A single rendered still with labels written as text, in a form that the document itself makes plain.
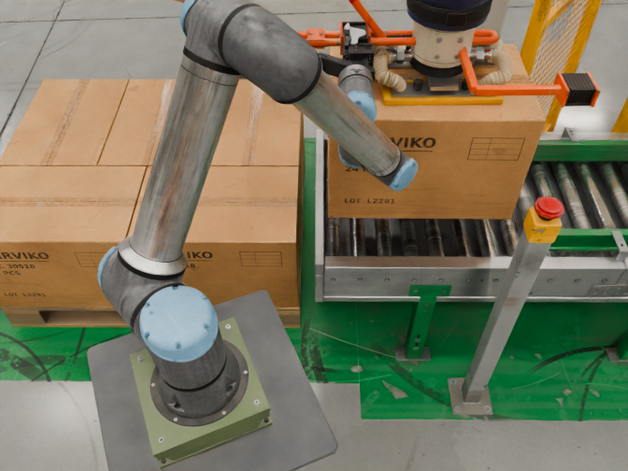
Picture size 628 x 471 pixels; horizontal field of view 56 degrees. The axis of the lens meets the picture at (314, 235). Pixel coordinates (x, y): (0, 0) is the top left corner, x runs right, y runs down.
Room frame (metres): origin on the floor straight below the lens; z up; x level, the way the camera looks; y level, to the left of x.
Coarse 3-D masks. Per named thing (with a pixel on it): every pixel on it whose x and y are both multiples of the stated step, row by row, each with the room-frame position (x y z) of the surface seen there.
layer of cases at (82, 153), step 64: (64, 128) 1.98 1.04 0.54; (128, 128) 1.98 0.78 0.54; (256, 128) 1.97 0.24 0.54; (0, 192) 1.60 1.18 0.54; (64, 192) 1.60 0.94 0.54; (128, 192) 1.59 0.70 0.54; (256, 192) 1.59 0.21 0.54; (0, 256) 1.35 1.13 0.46; (64, 256) 1.35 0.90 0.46; (192, 256) 1.34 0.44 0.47; (256, 256) 1.34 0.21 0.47
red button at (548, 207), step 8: (536, 200) 1.05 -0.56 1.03; (544, 200) 1.04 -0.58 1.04; (552, 200) 1.04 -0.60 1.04; (536, 208) 1.02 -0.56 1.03; (544, 208) 1.01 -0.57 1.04; (552, 208) 1.01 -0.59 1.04; (560, 208) 1.01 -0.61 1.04; (544, 216) 1.00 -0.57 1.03; (552, 216) 0.99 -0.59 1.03; (560, 216) 1.00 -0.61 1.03
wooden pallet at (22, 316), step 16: (304, 160) 2.27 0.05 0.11; (304, 176) 2.24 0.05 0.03; (16, 320) 1.35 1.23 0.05; (32, 320) 1.35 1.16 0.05; (48, 320) 1.37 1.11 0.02; (64, 320) 1.37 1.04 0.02; (80, 320) 1.37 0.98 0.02; (96, 320) 1.37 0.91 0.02; (112, 320) 1.37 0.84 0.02; (288, 320) 1.34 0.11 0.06
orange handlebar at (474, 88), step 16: (304, 32) 1.55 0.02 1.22; (320, 32) 1.54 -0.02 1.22; (336, 32) 1.54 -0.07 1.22; (384, 32) 1.54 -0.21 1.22; (400, 32) 1.54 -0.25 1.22; (480, 32) 1.54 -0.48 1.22; (496, 32) 1.54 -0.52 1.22; (320, 48) 1.50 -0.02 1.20; (464, 48) 1.45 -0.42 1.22; (464, 64) 1.37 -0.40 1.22
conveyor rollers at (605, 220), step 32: (544, 192) 1.58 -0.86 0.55; (576, 192) 1.58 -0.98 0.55; (608, 192) 1.60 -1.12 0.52; (352, 224) 1.42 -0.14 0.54; (384, 224) 1.41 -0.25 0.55; (480, 224) 1.41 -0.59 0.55; (512, 224) 1.41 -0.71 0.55; (576, 224) 1.42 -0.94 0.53; (608, 224) 1.41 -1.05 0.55; (416, 256) 1.27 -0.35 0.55; (512, 256) 1.27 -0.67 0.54; (576, 256) 1.26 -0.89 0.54
